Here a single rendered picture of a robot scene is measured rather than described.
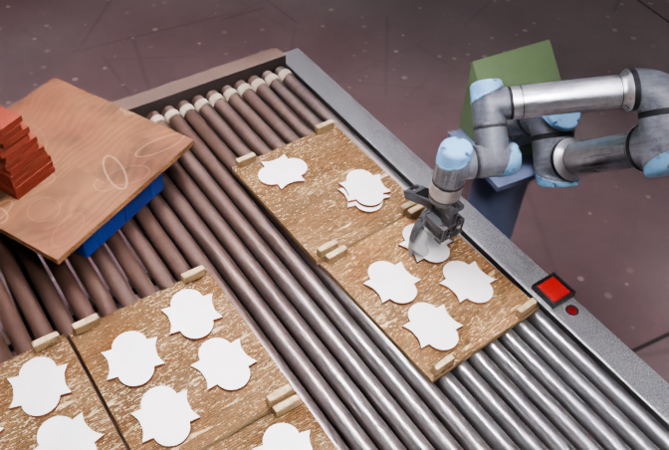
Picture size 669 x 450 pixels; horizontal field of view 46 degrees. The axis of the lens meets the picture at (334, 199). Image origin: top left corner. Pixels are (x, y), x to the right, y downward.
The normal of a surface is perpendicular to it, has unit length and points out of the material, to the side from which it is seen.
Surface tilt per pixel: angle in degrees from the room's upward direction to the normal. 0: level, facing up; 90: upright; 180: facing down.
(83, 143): 0
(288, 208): 0
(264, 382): 0
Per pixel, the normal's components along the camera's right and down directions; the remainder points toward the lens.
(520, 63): 0.36, -0.05
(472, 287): 0.04, -0.71
